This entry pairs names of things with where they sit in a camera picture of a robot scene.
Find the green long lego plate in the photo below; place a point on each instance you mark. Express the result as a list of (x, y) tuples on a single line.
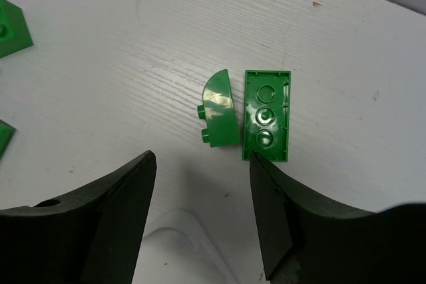
[(266, 127)]

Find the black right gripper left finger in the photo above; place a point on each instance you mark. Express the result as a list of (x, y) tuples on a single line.
[(89, 235)]

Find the green long lego brick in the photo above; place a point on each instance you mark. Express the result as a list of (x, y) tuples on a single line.
[(15, 35)]

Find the green square lego brick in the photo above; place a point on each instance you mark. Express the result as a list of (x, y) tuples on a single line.
[(6, 134)]

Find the green curved lego brick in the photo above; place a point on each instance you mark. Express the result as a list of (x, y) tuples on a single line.
[(217, 109)]

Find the white three-compartment tray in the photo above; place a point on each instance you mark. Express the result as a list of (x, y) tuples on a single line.
[(176, 249)]

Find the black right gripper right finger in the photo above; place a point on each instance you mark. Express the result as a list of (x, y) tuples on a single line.
[(306, 237)]

